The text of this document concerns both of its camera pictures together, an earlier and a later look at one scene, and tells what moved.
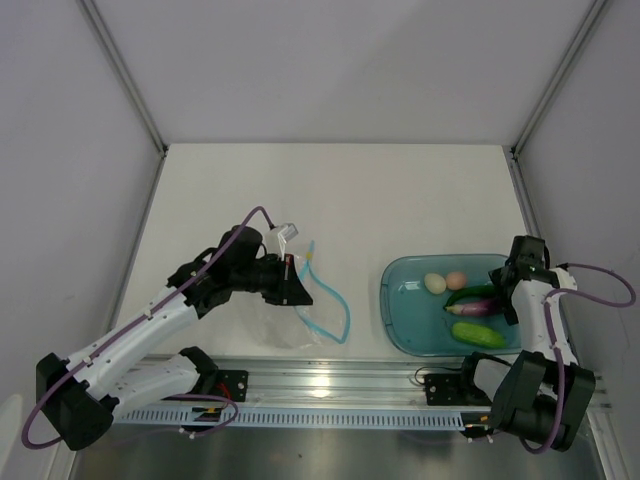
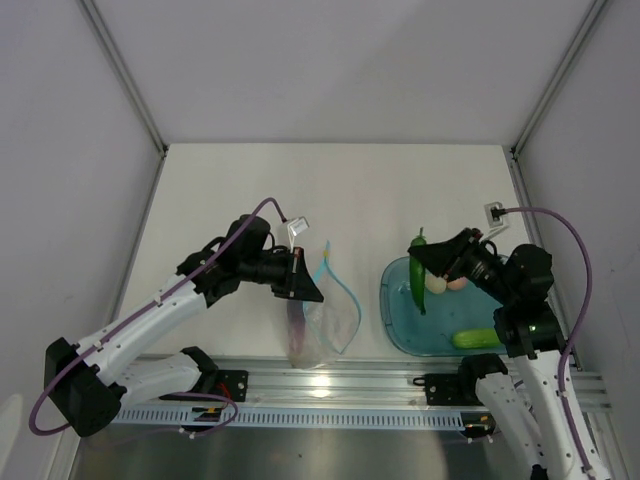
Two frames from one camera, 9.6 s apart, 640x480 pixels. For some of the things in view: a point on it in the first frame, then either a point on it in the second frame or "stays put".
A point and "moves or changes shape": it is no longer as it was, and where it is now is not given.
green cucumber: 479,333 moves or changes shape
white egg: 435,283 stays put
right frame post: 512,152 stays put
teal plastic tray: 413,320 stays put
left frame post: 94,17 stays put
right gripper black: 510,312 -> 450,255
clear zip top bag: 307,326 moves or changes shape
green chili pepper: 476,291 -> 418,274
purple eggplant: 476,308 -> 296,331
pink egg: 456,280 stays put
